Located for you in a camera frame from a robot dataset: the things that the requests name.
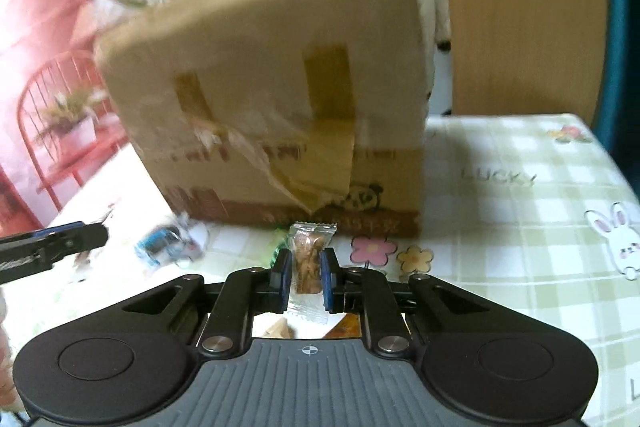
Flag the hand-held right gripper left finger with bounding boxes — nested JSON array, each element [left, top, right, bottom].
[[122, 248, 294, 356]]

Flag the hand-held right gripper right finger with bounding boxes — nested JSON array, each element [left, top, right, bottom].
[[320, 248, 501, 356]]

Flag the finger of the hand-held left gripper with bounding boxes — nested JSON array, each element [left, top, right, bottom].
[[0, 221, 110, 286]]

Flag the clear brown snack packet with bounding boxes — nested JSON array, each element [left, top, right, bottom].
[[287, 222, 336, 325]]

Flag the blue snack packet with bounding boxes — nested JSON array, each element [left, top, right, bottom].
[[133, 219, 208, 269]]

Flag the brown cardboard box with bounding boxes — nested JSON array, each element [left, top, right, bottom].
[[94, 0, 430, 239]]

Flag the green wrapped candy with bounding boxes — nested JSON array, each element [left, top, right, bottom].
[[270, 229, 293, 268]]

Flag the wooden board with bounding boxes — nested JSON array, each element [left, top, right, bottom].
[[434, 0, 613, 118]]

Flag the blue chair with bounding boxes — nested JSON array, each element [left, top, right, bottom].
[[592, 0, 640, 168]]

